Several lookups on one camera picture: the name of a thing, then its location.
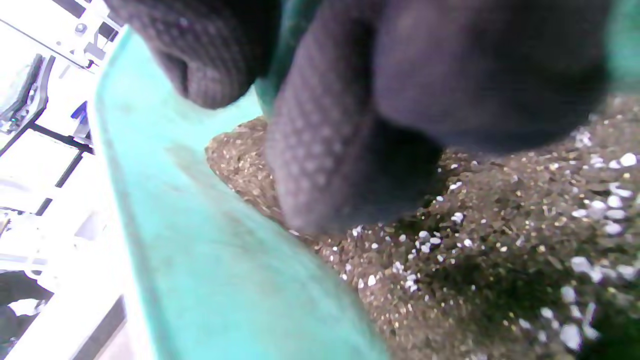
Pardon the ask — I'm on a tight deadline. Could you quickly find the white rig frame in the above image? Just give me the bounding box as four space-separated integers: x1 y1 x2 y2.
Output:
0 0 123 151

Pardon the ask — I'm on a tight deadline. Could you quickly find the brown potting mix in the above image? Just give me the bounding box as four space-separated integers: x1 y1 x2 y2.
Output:
205 95 640 360

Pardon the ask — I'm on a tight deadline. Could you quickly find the person's right hand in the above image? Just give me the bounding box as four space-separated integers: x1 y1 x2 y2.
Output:
105 0 613 236

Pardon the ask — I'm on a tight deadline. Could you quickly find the green plastic garden scoop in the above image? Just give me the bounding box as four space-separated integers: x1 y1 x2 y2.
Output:
255 0 321 116

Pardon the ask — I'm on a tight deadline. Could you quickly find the teal plastic storage bin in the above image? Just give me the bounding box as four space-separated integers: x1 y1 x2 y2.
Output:
90 0 640 360

